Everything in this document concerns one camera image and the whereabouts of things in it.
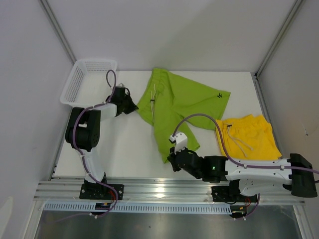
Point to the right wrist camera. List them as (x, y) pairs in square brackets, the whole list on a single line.
[(180, 140)]

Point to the left aluminium corner post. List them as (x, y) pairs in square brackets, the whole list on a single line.
[(46, 7)]

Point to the green fabric shorts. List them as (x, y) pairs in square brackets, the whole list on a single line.
[(169, 98)]

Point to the white plastic mesh basket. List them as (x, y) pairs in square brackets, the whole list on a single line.
[(86, 84)]

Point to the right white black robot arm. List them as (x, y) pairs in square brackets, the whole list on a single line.
[(294, 174)]

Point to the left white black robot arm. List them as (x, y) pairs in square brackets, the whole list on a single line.
[(83, 134)]

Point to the yellow fabric shorts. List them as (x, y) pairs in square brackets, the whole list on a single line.
[(248, 138)]

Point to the aluminium mounting rail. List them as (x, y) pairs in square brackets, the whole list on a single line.
[(165, 191)]

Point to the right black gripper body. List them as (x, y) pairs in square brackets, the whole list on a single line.
[(198, 175)]

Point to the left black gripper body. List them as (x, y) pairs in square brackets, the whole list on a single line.
[(128, 105)]

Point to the white slotted cable duct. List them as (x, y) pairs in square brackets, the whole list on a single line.
[(218, 209)]

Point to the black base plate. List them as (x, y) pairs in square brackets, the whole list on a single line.
[(95, 191), (223, 194)]

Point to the right aluminium corner post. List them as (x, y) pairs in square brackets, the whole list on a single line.
[(285, 26)]

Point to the aluminium corner post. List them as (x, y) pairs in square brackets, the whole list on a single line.
[(46, 7), (285, 26)]

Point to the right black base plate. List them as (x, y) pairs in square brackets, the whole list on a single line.
[(223, 194)]

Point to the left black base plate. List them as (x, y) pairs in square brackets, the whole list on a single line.
[(95, 191)]

